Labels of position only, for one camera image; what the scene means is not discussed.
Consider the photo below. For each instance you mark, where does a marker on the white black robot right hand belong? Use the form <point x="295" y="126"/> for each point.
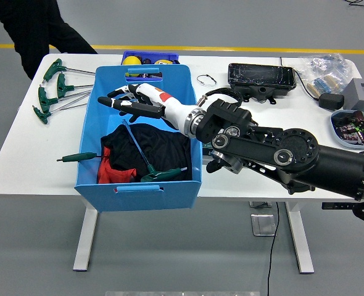
<point x="169" y="105"/>

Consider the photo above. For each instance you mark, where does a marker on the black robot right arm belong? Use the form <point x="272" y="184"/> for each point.
<point x="293" y="154"/>

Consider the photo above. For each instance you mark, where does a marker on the black cloth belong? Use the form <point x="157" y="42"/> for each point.
<point x="163" y="145"/>

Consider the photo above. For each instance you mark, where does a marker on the yellow tape measure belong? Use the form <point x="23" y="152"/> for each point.
<point x="163" y="61"/>

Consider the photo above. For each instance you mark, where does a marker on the small dark blue bin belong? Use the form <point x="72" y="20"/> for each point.
<point x="151" y="55"/>

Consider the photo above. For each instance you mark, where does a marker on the yellow ball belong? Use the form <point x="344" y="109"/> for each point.
<point x="131" y="60"/>

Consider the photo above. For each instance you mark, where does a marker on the large light blue plastic bin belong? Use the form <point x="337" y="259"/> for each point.
<point x="108" y="92"/>

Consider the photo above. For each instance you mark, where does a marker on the black cracked-screen device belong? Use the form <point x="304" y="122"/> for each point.
<point x="256" y="75"/>

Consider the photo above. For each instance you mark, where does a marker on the red cloth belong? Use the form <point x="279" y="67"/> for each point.
<point x="106" y="172"/>

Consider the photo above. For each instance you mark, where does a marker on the metal floor plate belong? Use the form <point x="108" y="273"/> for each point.
<point x="263" y="225"/>

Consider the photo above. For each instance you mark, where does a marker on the person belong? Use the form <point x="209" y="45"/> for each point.
<point x="37" y="24"/>

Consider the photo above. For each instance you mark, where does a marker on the white table leg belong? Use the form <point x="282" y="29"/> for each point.
<point x="300" y="240"/>
<point x="84" y="240"/>

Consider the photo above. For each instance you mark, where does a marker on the clear bag of resistors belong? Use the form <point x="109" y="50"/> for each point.
<point x="324" y="61"/>

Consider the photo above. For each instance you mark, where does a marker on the black power adapter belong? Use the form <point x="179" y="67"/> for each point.
<point x="331" y="101"/>

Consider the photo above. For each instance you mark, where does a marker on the light blue shallow bowl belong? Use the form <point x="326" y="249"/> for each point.
<point x="339" y="138"/>

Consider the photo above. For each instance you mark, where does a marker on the electronic parts pile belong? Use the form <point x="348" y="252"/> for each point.
<point x="351" y="129"/>

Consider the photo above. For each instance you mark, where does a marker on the grey foam block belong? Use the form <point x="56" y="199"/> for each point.
<point x="354" y="95"/>

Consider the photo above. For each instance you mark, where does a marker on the black table control panel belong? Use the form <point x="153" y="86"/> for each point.
<point x="333" y="206"/>

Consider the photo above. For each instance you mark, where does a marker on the grey bracket under table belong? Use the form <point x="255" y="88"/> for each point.
<point x="259" y="204"/>

